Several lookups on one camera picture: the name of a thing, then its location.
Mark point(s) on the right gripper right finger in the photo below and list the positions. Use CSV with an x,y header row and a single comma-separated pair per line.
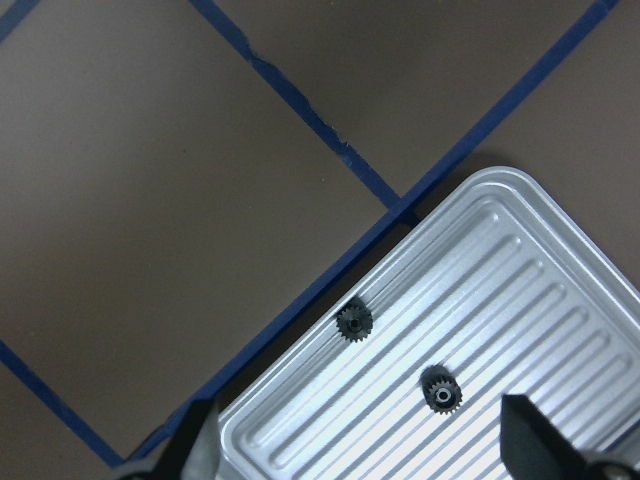
x,y
531,447

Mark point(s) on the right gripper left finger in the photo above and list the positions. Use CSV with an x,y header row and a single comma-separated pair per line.
x,y
193,452

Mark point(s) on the black bearing gear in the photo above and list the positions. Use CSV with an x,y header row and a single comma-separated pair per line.
x,y
354,320
442,393

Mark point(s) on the ribbed metal tray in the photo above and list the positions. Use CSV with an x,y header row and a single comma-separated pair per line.
x,y
498,285

